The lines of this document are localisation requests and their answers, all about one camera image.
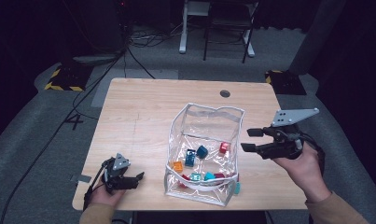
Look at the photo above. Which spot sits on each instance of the white desk frame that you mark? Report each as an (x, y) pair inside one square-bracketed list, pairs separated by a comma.
[(183, 31)]

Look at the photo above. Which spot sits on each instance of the grey tape strip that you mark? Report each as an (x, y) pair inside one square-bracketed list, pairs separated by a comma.
[(84, 178)]

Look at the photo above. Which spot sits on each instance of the person's left hand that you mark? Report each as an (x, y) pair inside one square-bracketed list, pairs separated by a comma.
[(104, 197)]

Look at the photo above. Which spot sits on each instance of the person's right hand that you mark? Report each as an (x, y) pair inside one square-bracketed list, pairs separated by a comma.
[(310, 174)]

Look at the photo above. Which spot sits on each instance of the black yellow striped floor plate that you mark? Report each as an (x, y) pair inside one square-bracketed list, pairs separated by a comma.
[(286, 84), (67, 79)]

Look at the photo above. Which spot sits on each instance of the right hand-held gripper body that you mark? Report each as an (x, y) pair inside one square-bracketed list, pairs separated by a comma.
[(283, 149)]

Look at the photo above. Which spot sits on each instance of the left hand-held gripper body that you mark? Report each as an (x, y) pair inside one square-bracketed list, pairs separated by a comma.
[(120, 183)]

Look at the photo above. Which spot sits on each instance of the dark equipment stand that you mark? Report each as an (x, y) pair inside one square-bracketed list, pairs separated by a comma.
[(95, 59)]

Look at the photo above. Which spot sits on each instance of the grey curtain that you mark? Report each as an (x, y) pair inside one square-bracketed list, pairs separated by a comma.
[(319, 37)]

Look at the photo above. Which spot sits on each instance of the maroon toy block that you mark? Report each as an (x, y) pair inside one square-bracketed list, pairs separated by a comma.
[(220, 175)]

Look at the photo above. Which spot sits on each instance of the black chair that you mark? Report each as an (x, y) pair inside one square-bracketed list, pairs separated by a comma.
[(205, 46)]

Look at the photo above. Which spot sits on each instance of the sloped dark blue toy block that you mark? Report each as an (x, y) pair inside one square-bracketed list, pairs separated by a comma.
[(202, 152)]

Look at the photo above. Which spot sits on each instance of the clear plastic bag white trim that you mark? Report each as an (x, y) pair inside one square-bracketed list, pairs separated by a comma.
[(207, 130)]

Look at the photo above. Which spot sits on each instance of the orange toy block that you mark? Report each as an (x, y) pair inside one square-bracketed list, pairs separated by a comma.
[(177, 166)]

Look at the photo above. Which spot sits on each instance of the mint green toy block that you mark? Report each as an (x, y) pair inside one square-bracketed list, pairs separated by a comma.
[(237, 188)]

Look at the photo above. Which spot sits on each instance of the teal toy block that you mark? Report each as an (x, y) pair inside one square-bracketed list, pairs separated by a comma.
[(209, 176)]

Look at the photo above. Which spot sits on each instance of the light blue toy block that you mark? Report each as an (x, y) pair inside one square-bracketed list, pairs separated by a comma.
[(195, 177)]

